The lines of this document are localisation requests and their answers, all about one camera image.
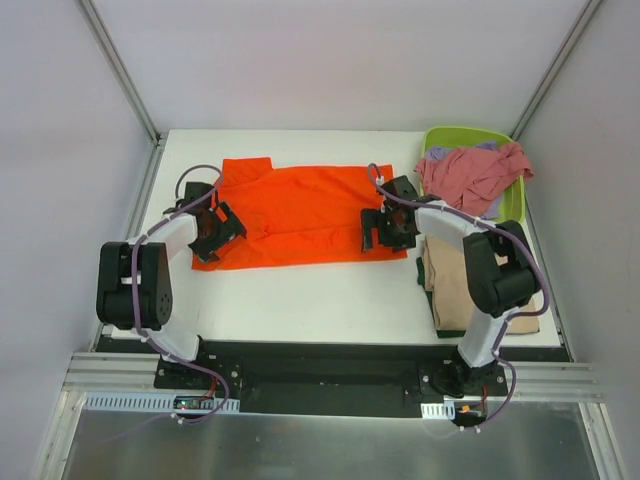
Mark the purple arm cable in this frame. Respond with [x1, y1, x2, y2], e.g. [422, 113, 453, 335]
[367, 162, 552, 361]
[130, 163, 231, 426]

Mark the right aluminium frame post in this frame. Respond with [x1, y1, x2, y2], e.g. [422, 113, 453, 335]
[510, 0, 605, 141]

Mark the white cable duct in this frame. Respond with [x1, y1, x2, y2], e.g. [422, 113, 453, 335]
[84, 393, 240, 415]
[420, 401, 456, 421]

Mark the orange t shirt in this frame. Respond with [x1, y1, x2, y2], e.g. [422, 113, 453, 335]
[192, 157, 407, 271]

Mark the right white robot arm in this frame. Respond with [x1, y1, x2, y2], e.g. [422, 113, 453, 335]
[361, 164, 549, 395]

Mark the folded beige t shirt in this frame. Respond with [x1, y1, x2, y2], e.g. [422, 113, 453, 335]
[419, 238, 542, 335]

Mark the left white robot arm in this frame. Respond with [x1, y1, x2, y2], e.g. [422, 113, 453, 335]
[96, 182, 247, 389]

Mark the lavender t shirt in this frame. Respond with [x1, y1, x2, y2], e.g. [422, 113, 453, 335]
[414, 142, 502, 219]

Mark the pink t shirt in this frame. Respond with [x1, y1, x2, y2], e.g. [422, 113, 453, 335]
[414, 141, 534, 219]

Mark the folded dark green t shirt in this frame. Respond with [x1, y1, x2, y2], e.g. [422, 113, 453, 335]
[416, 258, 472, 339]

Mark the right white cable duct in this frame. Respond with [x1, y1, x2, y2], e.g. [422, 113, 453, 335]
[420, 401, 456, 421]

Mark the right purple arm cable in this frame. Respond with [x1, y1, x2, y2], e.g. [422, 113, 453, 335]
[367, 162, 552, 361]

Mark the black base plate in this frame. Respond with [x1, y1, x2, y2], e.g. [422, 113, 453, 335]
[152, 335, 511, 416]

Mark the green plastic basin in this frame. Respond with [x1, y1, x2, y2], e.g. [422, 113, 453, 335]
[421, 126, 526, 223]

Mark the aluminium frame post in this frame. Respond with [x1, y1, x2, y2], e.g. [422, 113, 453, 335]
[510, 0, 605, 141]
[75, 0, 161, 145]

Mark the left aluminium frame post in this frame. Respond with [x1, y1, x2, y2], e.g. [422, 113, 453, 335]
[75, 0, 161, 145]

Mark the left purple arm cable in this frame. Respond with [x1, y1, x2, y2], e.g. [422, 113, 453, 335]
[130, 163, 231, 426]

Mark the left aluminium table rail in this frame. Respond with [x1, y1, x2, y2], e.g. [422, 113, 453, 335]
[89, 132, 169, 351]

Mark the left white cable duct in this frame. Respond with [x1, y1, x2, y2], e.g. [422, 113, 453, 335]
[84, 393, 240, 415]

